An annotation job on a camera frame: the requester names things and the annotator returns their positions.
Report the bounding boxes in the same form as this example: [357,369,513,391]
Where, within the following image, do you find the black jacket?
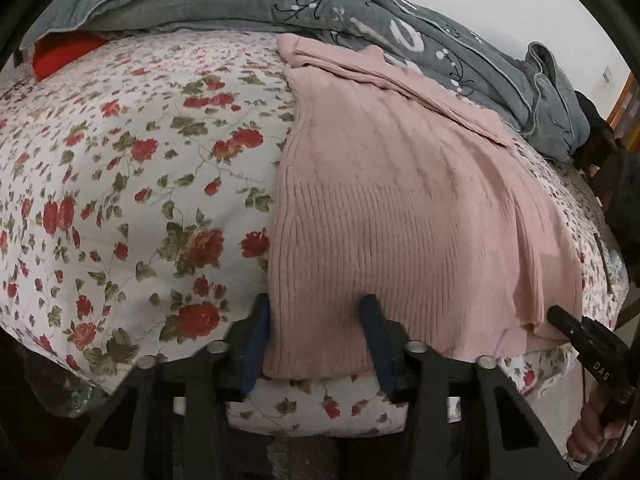
[575,90,640,221]

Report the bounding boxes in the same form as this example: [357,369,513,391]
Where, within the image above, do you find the person's right hand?
[566,389,626,467]

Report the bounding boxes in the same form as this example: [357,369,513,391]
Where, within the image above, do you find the floral bed sheet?
[0,30,626,436]

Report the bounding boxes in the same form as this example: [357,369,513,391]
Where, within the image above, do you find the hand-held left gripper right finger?
[358,294,576,480]

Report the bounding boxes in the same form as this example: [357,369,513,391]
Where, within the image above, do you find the wooden door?
[606,72,640,142]

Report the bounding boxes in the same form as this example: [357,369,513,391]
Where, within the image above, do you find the pink knitted sweater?
[262,34,585,380]

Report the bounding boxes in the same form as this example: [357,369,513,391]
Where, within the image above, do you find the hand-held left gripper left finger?
[60,293,273,480]

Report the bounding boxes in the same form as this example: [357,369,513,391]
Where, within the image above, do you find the black remote control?
[595,236,616,282]

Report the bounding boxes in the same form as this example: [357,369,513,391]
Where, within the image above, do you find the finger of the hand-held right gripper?
[546,304,640,428]

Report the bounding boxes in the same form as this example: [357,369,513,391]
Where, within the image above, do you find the red pillow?
[32,32,108,81]

